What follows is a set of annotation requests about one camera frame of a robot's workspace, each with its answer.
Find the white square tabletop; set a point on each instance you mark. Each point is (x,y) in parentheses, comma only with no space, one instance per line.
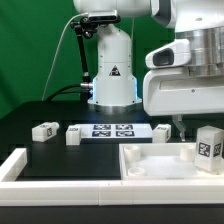
(162,161)

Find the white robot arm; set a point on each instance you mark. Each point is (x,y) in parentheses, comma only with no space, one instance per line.
(201,22)

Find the white marker base plate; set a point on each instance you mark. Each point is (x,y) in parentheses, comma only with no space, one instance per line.
(136,130)

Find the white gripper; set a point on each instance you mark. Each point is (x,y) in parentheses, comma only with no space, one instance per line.
(168,89)

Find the white U-shaped fence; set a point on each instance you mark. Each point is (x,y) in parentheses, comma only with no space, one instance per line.
(117,192)

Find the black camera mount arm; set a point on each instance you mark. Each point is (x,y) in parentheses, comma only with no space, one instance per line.
(83,31)

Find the grey camera on mount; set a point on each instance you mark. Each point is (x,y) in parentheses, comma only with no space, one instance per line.
(102,17)

